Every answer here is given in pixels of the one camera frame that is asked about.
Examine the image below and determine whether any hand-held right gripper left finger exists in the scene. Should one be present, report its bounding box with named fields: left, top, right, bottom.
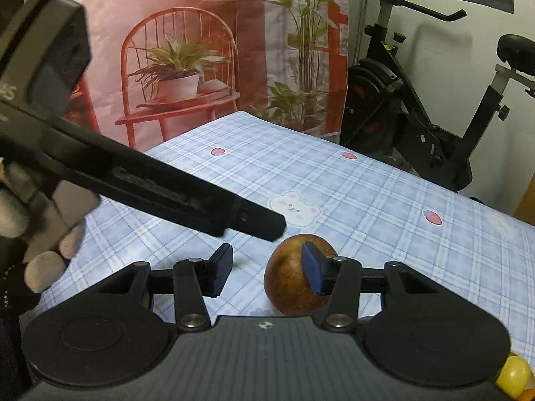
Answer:
left=96, top=242, right=235, bottom=332

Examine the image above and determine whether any black exercise bike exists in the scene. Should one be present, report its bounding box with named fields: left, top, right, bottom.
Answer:
left=340, top=0, right=535, bottom=195

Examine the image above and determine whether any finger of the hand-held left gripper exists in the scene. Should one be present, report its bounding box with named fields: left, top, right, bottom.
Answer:
left=225, top=194, right=287, bottom=242

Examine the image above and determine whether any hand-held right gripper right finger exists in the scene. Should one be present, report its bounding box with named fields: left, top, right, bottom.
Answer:
left=301, top=241, right=437, bottom=332

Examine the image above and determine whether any round yellow lemon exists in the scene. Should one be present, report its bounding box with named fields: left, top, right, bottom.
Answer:
left=495, top=355, right=532, bottom=395

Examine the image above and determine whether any person's left hand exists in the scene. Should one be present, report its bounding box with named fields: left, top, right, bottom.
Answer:
left=0, top=159, right=86, bottom=295

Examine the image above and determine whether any yellow wooden board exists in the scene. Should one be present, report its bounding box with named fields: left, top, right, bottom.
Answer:
left=512, top=190, right=535, bottom=220

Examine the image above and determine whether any pink printed backdrop poster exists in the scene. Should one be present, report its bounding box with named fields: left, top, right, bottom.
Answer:
left=23, top=0, right=349, bottom=153

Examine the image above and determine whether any brown round fruit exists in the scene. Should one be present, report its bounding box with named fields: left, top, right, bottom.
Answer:
left=263, top=234, right=341, bottom=317

